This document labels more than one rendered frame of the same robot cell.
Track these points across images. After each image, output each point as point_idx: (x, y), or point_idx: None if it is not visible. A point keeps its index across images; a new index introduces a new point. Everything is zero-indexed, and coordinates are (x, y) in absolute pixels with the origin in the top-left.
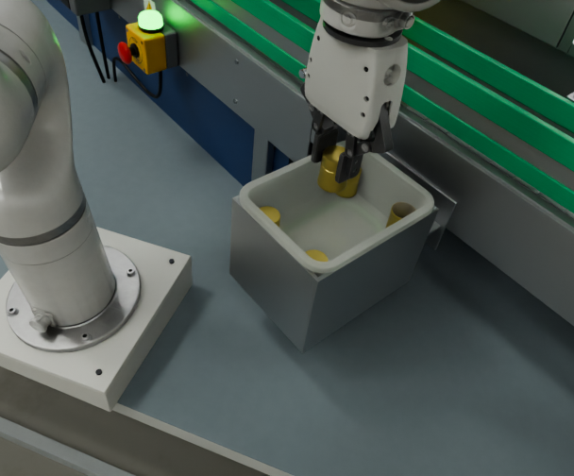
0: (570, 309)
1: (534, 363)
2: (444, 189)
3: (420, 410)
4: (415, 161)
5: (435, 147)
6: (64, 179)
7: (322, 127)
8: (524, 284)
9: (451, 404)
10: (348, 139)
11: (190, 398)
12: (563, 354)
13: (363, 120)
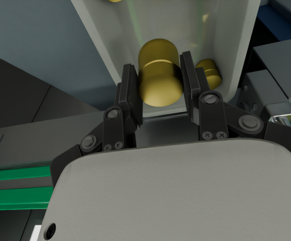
0: (71, 121)
1: (96, 88)
2: (155, 121)
3: (76, 23)
4: (183, 122)
5: (174, 139)
6: None
7: (197, 106)
8: (94, 113)
9: (78, 42)
10: (115, 135)
11: None
12: (98, 99)
13: (49, 215)
